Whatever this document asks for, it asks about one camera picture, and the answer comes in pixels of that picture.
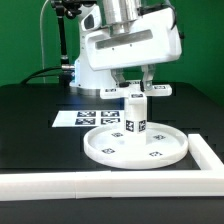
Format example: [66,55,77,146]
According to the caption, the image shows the white marker sheet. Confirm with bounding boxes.
[52,110,124,127]

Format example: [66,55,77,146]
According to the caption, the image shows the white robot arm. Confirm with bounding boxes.
[70,0,182,95]

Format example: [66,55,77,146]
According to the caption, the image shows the white cross-shaped table base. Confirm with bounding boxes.
[100,81,172,99]

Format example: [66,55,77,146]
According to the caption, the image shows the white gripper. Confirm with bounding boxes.
[85,8,182,92]

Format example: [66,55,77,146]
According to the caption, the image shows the white cable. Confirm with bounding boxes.
[39,0,51,84]

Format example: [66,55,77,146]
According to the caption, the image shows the white L-shaped fence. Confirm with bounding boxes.
[0,134,224,201]

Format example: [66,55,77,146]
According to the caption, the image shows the white round table top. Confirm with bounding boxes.
[83,122,188,170]

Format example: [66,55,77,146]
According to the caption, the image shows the black cables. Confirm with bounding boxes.
[20,65,76,85]

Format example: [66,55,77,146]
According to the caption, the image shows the black camera stand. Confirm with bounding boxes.
[50,0,97,86]

